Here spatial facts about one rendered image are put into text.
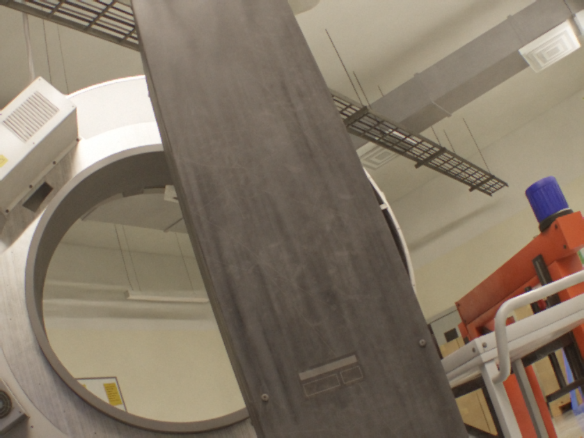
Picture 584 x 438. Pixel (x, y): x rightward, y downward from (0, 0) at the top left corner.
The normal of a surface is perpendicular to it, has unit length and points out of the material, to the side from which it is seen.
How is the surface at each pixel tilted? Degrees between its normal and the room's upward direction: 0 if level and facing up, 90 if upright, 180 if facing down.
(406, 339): 90
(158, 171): 170
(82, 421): 90
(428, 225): 90
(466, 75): 90
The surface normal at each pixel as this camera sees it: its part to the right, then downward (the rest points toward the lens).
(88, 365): 0.76, -0.46
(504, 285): -0.92, 0.21
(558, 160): -0.57, -0.10
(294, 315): 0.06, -0.37
